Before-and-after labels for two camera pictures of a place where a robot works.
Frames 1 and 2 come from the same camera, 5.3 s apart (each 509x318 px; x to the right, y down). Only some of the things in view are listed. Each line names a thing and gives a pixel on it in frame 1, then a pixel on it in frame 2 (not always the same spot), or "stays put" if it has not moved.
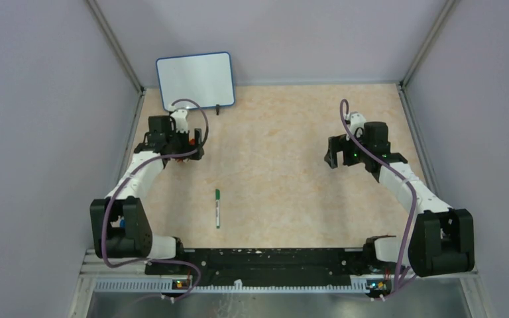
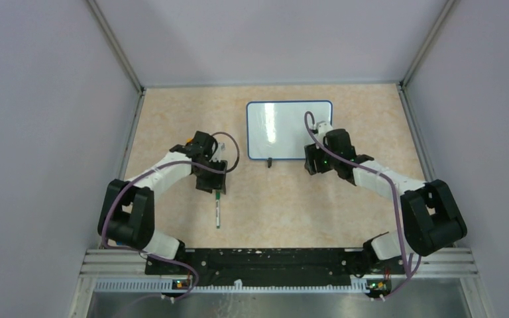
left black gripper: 185,138 → 217,182
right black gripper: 339,144 → 312,152
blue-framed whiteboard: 205,79 → 276,130
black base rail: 273,267 stays put
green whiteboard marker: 217,199 stays put
